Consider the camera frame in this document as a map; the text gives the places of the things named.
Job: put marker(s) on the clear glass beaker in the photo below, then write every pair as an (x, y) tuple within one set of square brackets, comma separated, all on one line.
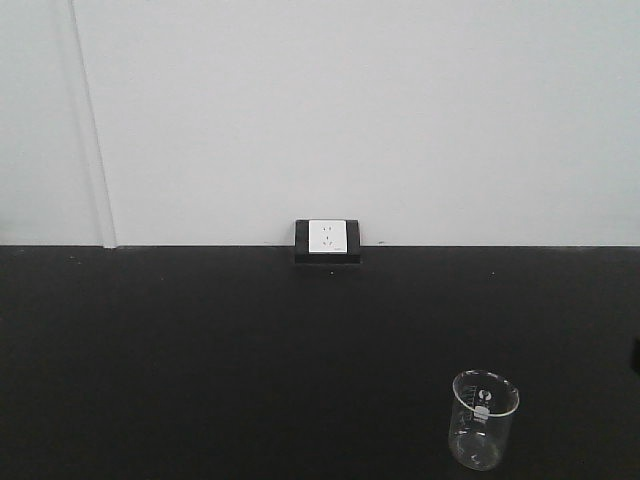
[(484, 404)]

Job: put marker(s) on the black white wall socket box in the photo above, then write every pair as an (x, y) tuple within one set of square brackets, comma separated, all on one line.
[(327, 241)]

